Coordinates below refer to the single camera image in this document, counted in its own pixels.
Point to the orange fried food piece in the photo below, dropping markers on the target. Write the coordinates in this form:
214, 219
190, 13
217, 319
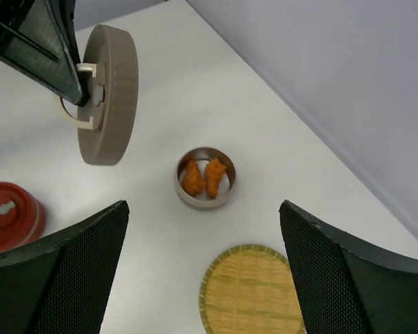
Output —
193, 182

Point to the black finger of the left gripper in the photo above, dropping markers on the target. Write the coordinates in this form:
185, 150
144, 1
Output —
37, 38

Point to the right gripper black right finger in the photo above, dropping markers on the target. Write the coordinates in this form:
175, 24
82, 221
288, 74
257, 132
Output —
345, 284

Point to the round bamboo plate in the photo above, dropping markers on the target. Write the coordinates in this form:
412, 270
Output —
249, 289

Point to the brown-banded metal tin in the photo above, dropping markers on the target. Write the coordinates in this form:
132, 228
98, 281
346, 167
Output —
227, 186

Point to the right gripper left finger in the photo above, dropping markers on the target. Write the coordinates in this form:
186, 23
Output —
61, 283

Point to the red-banded metal tin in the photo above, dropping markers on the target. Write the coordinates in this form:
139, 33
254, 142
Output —
37, 217

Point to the brown round lid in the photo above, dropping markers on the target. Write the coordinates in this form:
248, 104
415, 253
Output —
104, 124

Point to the red round lid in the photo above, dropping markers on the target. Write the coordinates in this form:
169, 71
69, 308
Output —
14, 206

